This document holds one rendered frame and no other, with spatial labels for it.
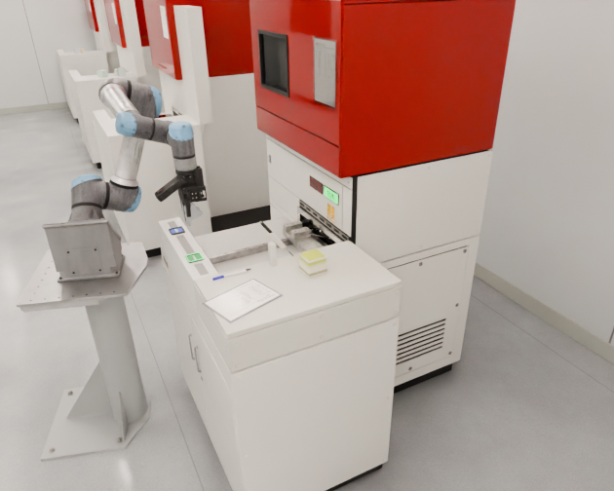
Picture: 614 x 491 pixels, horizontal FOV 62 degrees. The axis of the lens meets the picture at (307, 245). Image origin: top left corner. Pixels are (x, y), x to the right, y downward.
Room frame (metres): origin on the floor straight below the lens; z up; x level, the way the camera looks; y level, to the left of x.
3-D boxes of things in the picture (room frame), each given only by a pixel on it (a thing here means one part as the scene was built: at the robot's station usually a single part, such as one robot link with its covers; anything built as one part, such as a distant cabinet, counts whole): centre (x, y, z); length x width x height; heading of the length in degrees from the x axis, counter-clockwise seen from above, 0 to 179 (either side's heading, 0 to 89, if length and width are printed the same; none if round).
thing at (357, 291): (1.47, 0.03, 0.89); 0.62 x 0.35 x 0.14; 116
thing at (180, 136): (1.65, 0.41, 1.41); 0.09 x 0.08 x 0.11; 32
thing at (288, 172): (2.13, 0.00, 1.02); 0.82 x 0.03 x 0.40; 26
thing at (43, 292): (1.82, 0.90, 0.75); 0.45 x 0.44 x 0.13; 100
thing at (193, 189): (1.65, 0.40, 1.25); 0.09 x 0.08 x 0.12; 116
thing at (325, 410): (1.74, 0.18, 0.41); 0.97 x 0.64 x 0.82; 26
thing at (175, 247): (1.76, 0.47, 0.89); 0.55 x 0.09 x 0.14; 26
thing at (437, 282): (2.28, -0.30, 0.41); 0.82 x 0.71 x 0.82; 26
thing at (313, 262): (1.53, -0.02, 1.00); 0.07 x 0.07 x 0.07; 29
